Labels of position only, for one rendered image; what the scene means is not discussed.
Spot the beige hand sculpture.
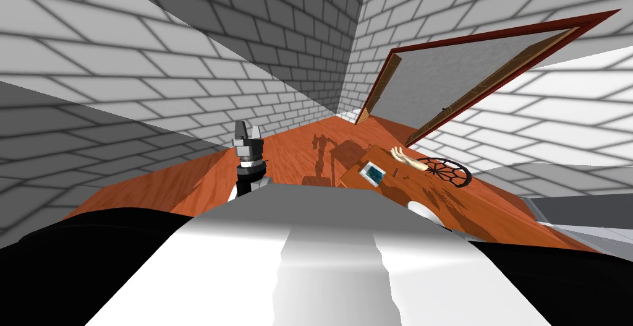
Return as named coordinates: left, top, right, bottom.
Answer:
left=389, top=146, right=430, bottom=172

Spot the black spoked wheel ornament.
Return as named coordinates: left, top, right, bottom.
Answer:
left=416, top=156, right=473, bottom=189

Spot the brown wooden table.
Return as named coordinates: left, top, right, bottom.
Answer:
left=338, top=145, right=501, bottom=246

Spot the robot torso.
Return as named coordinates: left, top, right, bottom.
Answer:
left=86, top=184, right=552, bottom=326

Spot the grey low furniture block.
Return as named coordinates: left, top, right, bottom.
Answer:
left=523, top=193, right=633, bottom=259

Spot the grey door leaf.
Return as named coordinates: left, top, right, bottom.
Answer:
left=369, top=27, right=577, bottom=144

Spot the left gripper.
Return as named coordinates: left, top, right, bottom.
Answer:
left=231, top=120, right=265, bottom=159

